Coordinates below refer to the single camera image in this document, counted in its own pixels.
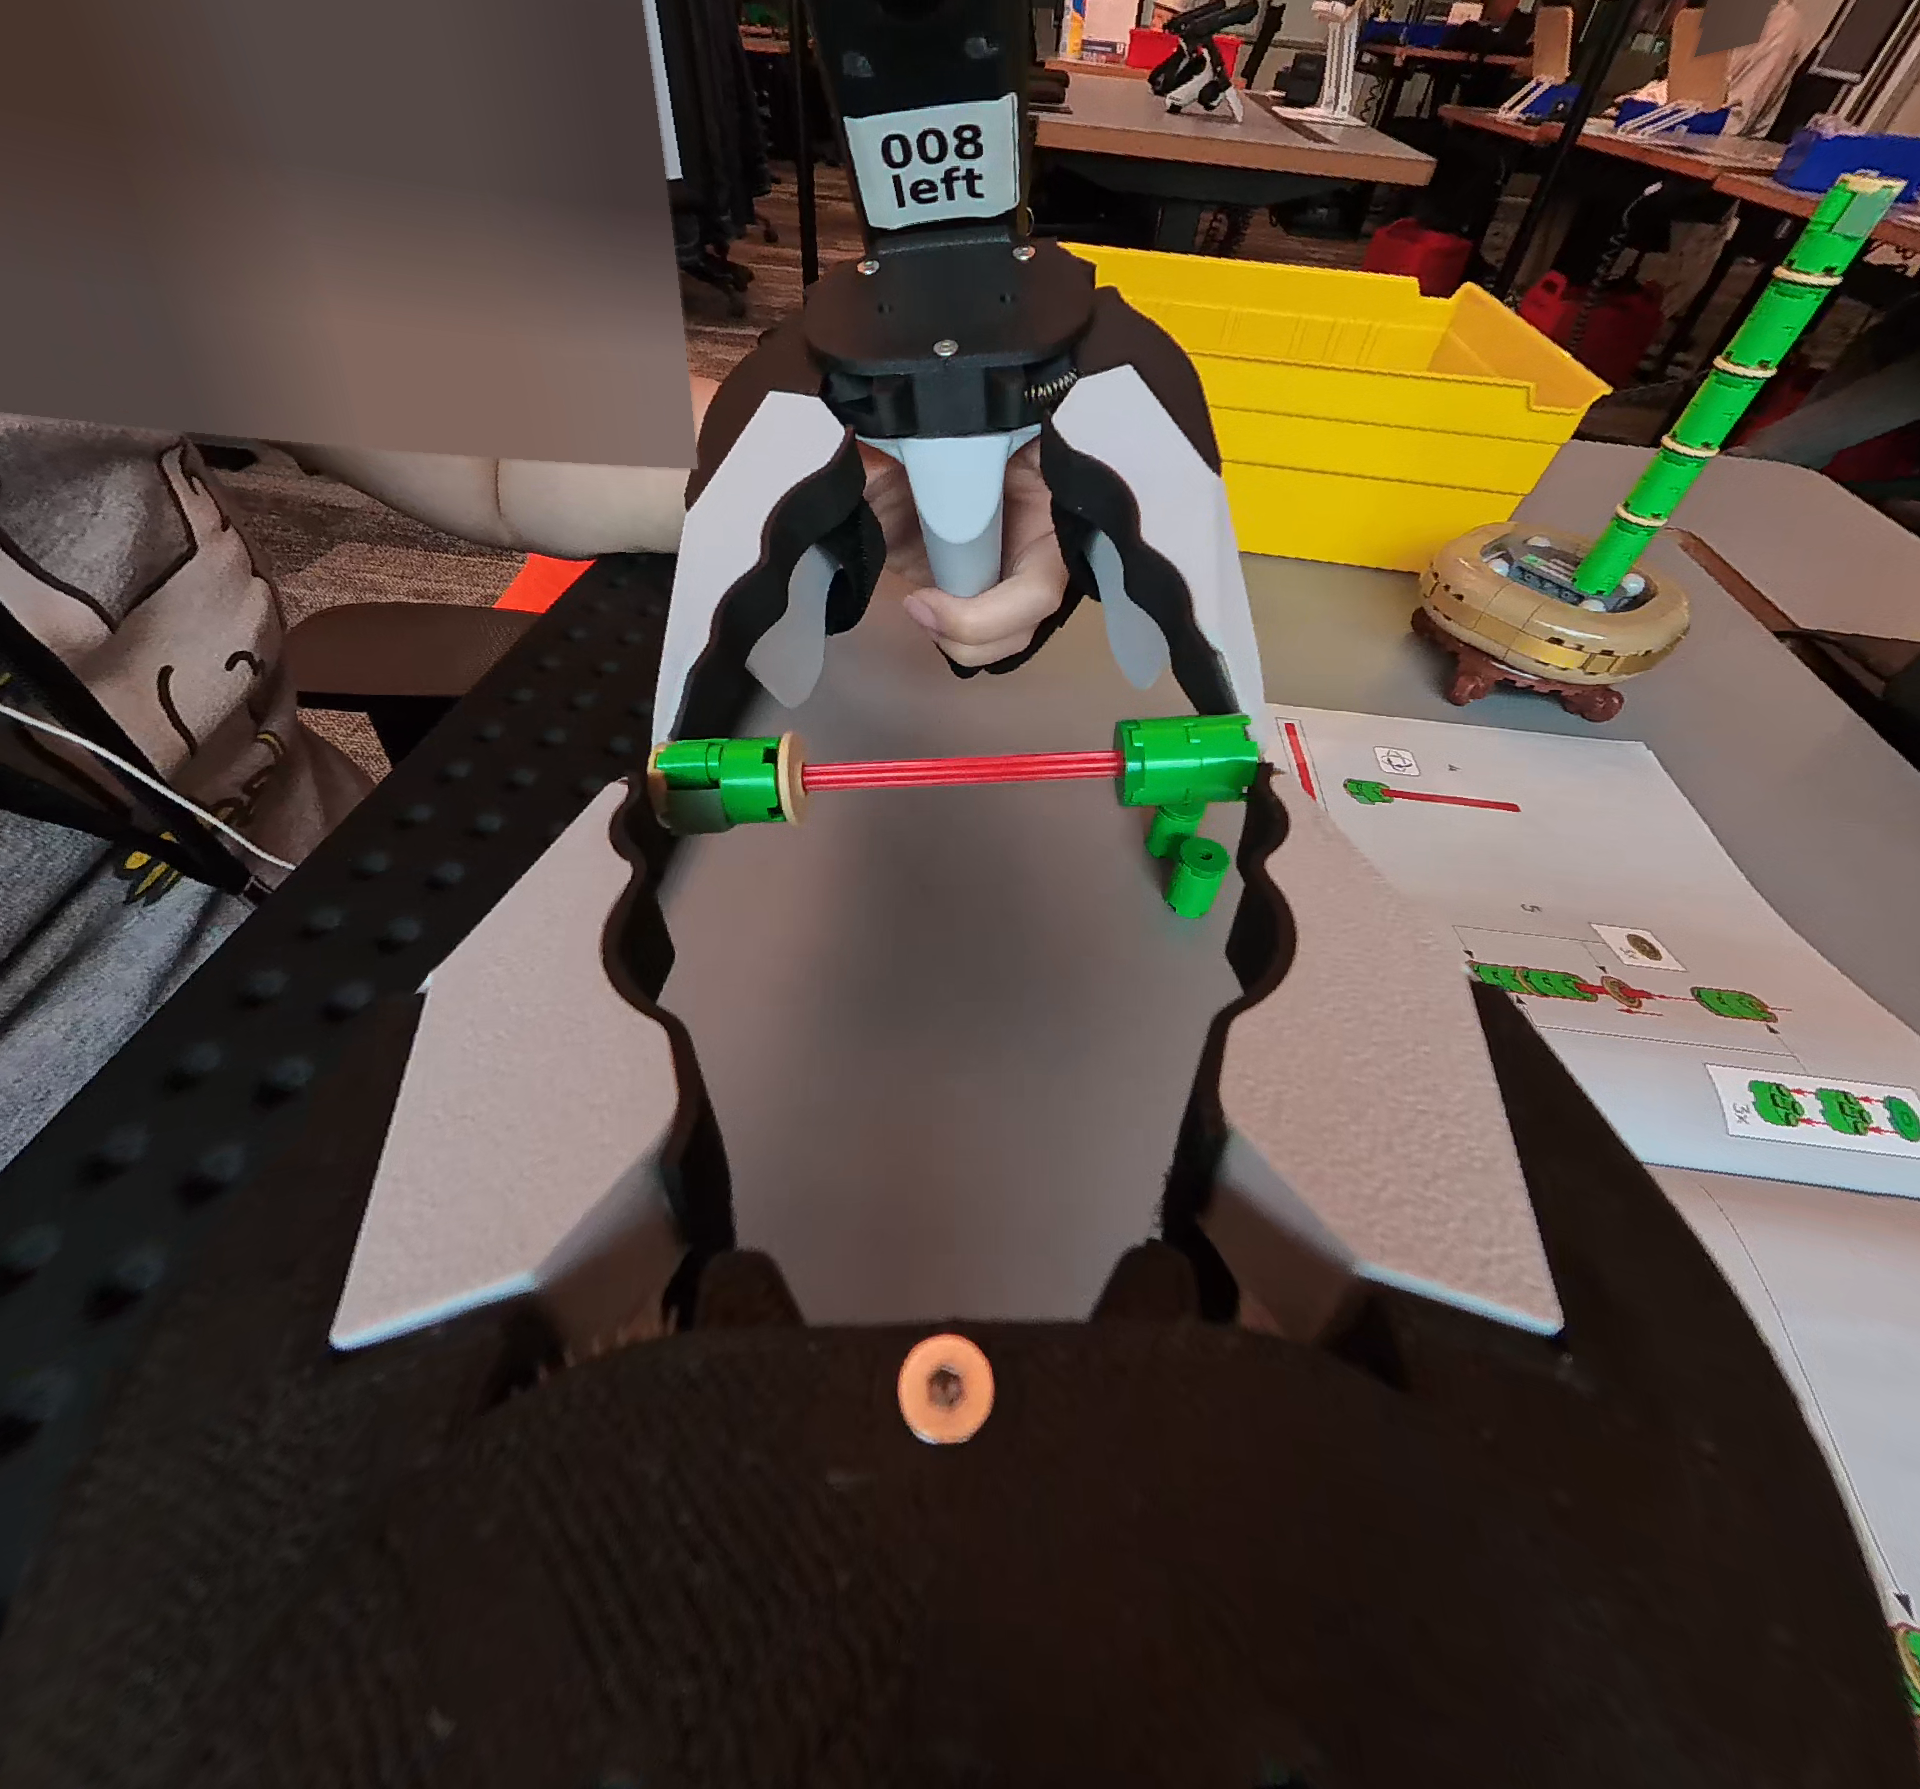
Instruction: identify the small green toy connector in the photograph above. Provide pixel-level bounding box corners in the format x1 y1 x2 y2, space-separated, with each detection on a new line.
1142 801 1234 921

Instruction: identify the person's left hand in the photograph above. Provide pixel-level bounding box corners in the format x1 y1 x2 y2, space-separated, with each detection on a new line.
899 470 1089 681

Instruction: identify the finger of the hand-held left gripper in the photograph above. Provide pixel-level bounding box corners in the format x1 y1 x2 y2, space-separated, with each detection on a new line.
649 320 887 771
1037 287 1272 771

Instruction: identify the black monitor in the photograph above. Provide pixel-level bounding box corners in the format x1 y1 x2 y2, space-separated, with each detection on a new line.
1807 0 1920 90

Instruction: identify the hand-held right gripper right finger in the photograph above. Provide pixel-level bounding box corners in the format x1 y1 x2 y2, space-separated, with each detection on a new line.
1162 767 1565 1338

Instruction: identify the red toy axle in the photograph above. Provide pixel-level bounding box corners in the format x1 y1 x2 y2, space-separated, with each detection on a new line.
801 753 1127 796

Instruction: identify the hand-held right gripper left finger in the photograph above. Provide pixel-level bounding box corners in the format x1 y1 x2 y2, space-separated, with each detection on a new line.
327 777 739 1352

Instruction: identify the black pole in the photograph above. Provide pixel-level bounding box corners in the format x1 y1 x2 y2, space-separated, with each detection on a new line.
1498 0 1714 310

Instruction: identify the green toy bamboo stalk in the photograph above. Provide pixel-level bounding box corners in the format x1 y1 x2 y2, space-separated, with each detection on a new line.
1567 173 1908 606

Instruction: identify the red plastic bin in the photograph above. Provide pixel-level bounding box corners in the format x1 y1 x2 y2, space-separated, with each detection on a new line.
1516 270 1669 390
1361 216 1475 304

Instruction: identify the thin white cable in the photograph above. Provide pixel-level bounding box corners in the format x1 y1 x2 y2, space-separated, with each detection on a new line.
0 699 298 877

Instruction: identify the wooden table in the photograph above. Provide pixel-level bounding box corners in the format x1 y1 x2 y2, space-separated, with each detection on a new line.
1438 94 1920 264

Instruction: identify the plain green toy cylinder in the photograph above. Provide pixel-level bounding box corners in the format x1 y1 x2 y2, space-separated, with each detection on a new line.
1110 711 1263 814

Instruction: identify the grey desk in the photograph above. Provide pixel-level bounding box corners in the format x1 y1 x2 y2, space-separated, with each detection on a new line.
649 440 1920 1672

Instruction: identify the green toy cylinder olive end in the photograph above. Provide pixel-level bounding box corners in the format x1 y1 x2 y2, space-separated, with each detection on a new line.
649 733 783 835

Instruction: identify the person's left forearm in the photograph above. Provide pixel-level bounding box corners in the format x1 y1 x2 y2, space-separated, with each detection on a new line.
306 380 724 557

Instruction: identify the person's grey printed shirt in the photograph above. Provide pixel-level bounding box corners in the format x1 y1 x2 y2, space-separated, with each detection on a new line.
0 417 400 1173

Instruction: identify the black studded board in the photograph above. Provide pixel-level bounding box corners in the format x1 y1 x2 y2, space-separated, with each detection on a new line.
0 551 679 1596

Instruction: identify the yellow plastic bin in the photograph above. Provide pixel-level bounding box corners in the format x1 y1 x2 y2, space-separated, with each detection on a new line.
1057 241 1613 575

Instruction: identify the open instruction booklet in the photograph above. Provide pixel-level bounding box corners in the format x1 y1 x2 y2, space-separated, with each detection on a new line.
1266 710 1920 1656

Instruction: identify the orange object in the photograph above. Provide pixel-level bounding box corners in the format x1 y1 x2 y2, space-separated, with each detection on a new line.
493 551 600 618

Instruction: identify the grey top table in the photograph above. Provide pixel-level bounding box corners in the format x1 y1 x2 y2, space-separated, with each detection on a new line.
1031 71 1439 255

